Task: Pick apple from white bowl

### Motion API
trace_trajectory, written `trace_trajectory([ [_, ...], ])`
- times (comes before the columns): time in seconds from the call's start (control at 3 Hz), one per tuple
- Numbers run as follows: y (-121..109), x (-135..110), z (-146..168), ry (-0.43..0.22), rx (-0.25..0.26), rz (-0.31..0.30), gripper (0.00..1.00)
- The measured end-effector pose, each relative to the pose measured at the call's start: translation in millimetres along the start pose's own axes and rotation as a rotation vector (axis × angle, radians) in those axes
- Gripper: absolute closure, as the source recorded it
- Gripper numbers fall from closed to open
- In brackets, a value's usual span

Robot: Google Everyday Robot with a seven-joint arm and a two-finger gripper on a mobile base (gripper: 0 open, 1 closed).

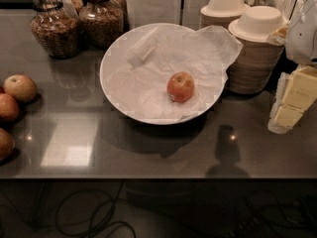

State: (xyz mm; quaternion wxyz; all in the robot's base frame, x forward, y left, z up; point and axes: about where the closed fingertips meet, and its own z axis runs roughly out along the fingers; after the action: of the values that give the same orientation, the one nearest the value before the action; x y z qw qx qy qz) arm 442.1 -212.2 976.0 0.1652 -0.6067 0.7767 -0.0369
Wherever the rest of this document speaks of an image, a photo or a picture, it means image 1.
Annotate front right glass cereal jar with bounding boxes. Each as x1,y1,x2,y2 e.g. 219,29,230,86
79,0,124,49

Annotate front left glass cereal jar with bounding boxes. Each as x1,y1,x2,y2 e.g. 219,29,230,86
30,0,80,59

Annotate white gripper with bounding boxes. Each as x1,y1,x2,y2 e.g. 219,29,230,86
267,0,317,134

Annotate red apple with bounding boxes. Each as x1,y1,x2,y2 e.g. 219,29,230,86
0,128,15,162
166,71,195,103
0,93,20,123

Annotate rear stack paper bowls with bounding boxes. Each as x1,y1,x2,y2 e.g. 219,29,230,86
200,0,249,28

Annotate front stack paper bowls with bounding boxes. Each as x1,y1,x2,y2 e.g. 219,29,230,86
228,6,283,94

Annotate white tissue paper liner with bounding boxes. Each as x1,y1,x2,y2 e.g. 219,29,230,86
104,25,244,123

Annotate glass cereal jar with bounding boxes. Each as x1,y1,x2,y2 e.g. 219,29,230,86
79,0,124,49
30,0,80,59

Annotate yellow-red apple top left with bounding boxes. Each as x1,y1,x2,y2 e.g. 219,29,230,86
3,74,38,103

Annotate black cable on floor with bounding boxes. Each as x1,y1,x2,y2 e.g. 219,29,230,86
0,179,138,238

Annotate stack paper bowls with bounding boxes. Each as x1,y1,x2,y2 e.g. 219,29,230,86
200,0,249,28
228,6,283,94

